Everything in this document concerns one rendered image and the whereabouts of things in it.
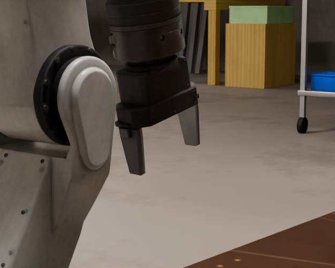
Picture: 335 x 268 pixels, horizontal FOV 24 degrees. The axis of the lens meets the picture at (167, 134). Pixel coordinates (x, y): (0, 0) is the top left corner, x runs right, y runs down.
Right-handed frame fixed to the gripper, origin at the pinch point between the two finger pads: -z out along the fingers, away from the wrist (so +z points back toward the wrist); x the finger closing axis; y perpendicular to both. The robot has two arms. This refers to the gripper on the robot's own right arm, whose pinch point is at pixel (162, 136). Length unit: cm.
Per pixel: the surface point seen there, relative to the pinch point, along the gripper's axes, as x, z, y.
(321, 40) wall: 684, -167, 392
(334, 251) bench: -30, 8, -42
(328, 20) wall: 689, -145, 385
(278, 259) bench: -33, 8, -40
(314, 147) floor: 272, -118, 151
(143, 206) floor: 119, -84, 131
